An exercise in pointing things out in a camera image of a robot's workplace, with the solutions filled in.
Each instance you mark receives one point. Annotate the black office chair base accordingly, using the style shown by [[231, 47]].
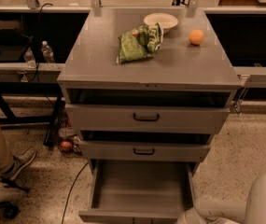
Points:
[[10, 210]]

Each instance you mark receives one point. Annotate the grey top drawer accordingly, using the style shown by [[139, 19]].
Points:
[[147, 119]]

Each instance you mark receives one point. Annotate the white bowl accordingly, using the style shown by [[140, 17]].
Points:
[[167, 21]]

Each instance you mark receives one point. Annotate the grey bottom drawer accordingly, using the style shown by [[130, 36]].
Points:
[[139, 192]]

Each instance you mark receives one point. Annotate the green chip bag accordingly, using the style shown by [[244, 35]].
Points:
[[140, 43]]

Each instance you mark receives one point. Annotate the grey sneaker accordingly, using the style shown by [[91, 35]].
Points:
[[20, 162]]

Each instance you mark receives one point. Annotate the clear water bottle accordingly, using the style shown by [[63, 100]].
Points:
[[47, 52]]

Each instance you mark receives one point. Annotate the small plastic bottle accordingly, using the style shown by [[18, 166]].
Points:
[[30, 59]]

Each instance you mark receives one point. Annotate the dark box on shelf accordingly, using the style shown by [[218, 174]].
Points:
[[11, 32]]

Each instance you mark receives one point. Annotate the grey middle drawer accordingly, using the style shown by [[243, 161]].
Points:
[[134, 151]]

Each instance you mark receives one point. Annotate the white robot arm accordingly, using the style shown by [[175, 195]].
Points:
[[209, 210]]

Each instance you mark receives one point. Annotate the grey drawer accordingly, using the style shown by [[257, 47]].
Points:
[[134, 151], [139, 192], [147, 119]]

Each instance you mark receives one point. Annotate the red apple on floor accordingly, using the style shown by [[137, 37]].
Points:
[[66, 146]]

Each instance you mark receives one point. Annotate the orange fruit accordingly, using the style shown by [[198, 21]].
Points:
[[196, 37]]

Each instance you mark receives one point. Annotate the grey drawer cabinet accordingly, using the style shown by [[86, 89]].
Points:
[[180, 75]]

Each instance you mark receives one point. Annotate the black table leg frame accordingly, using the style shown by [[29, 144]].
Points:
[[32, 89]]

